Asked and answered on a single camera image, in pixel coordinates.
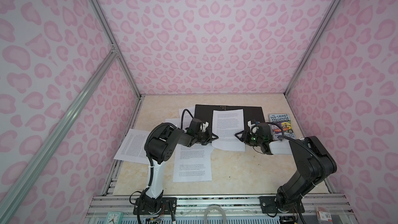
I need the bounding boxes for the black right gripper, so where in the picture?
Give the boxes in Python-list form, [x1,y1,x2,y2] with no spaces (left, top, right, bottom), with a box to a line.
[234,131,264,147]

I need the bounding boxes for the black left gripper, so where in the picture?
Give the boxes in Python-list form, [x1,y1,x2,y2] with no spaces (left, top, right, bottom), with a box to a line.
[195,129,219,145]

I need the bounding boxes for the teal folder with black inside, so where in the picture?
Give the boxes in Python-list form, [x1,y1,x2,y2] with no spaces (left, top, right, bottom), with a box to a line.
[194,104,265,140]

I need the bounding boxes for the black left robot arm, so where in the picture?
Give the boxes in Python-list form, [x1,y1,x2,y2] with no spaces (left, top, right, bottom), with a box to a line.
[134,109,219,216]

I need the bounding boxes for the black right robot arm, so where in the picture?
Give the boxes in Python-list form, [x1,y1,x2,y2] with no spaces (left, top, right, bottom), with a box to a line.
[235,121,337,223]

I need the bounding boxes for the printed paper sheet back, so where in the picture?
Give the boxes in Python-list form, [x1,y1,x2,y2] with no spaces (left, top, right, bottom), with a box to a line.
[179,106,195,129]

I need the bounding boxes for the treehouse storey book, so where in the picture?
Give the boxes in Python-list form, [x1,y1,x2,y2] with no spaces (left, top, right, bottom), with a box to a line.
[268,114,296,141]

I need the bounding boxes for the clear plastic tube loop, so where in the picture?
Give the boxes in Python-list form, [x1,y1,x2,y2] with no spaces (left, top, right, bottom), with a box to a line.
[203,205,228,224]

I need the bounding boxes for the red white label packet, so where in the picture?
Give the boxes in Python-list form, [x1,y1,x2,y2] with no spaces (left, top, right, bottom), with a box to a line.
[315,206,333,224]

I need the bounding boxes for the small green clock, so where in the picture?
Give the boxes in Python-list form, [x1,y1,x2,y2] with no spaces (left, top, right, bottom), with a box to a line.
[104,212,124,224]

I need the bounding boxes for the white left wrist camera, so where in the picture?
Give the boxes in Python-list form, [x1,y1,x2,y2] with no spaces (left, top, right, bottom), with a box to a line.
[200,121,209,132]

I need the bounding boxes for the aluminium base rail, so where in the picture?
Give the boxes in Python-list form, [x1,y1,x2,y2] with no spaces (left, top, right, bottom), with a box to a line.
[84,193,358,224]

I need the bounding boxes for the left aluminium frame post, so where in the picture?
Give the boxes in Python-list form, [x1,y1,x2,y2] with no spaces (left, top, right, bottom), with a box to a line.
[88,0,142,100]

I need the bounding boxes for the aluminium frame post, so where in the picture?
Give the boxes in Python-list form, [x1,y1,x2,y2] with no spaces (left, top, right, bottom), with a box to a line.
[88,0,142,100]
[284,0,344,98]

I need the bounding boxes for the right aluminium frame post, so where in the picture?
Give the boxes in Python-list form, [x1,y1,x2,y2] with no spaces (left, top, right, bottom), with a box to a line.
[284,0,344,98]

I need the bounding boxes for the diagonal aluminium frame bar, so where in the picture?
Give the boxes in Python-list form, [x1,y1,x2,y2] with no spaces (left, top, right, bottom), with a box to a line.
[1,51,117,224]

